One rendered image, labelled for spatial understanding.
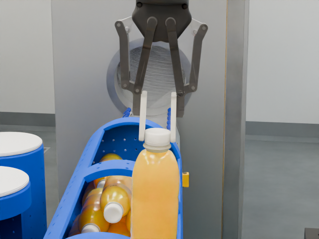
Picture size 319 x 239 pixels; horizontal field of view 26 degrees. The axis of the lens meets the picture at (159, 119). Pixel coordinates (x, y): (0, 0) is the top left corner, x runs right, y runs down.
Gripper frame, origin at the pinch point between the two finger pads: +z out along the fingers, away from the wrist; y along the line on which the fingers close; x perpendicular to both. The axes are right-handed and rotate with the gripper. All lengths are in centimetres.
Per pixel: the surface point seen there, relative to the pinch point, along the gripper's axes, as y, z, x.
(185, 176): -7, 48, -127
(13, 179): 44, 41, -93
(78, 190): 16.8, 24.0, -36.1
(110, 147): 15, 29, -90
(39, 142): 44, 40, -132
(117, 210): 8.7, 28.2, -37.2
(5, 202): 43, 44, -82
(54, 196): 79, 137, -359
